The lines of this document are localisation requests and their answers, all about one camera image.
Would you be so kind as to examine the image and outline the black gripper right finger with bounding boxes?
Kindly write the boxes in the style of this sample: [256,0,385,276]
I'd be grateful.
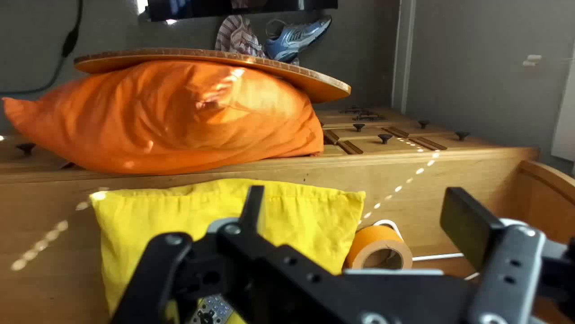
[441,187,545,324]

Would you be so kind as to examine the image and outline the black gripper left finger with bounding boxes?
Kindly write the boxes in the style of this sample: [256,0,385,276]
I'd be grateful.
[109,184,267,324]

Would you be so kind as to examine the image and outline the grey remote controller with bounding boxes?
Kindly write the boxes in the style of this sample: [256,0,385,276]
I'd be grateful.
[191,295,233,324]

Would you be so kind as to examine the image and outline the yellow pillow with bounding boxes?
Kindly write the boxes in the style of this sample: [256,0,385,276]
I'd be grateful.
[89,177,367,319]

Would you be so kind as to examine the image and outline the orange pillow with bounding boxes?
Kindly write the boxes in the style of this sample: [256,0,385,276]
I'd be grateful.
[4,61,324,175]

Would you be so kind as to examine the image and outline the orange tape roll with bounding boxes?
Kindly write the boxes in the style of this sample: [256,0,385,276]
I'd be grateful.
[348,223,414,270]

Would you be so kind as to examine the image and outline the round wooden board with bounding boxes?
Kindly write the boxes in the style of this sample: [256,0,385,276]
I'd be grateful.
[74,49,353,103]

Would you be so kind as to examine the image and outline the wooden desk hutch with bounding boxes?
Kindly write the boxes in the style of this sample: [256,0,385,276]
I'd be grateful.
[0,132,575,324]

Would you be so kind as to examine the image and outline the blue grey sneaker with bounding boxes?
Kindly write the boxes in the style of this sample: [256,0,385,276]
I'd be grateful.
[267,16,331,63]

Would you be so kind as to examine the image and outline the black cable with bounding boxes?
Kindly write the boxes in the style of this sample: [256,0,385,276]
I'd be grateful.
[0,0,85,97]

